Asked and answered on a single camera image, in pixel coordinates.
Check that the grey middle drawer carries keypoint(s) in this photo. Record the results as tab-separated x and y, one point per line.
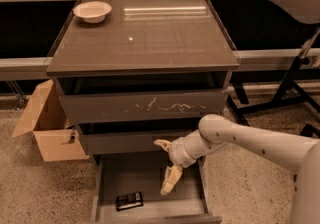
111	143

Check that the black office chair base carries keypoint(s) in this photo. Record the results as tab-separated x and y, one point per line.
309	130

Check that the black rxbar chocolate bar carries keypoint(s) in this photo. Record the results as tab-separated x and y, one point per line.
129	201

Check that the white bowl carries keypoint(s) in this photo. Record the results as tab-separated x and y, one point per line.
92	12

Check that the black rolling stand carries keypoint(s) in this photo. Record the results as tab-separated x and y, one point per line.
289	92

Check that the grey open bottom drawer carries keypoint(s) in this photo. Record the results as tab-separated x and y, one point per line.
121	174

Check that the brown cardboard box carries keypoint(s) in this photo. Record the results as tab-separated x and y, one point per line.
44	116

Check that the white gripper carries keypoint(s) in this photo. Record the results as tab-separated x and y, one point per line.
177	153

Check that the grey top drawer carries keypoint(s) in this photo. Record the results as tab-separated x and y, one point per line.
99	108

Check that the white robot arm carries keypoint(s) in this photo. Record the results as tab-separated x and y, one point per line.
296	153

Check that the grey drawer cabinet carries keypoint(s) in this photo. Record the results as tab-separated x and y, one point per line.
144	46

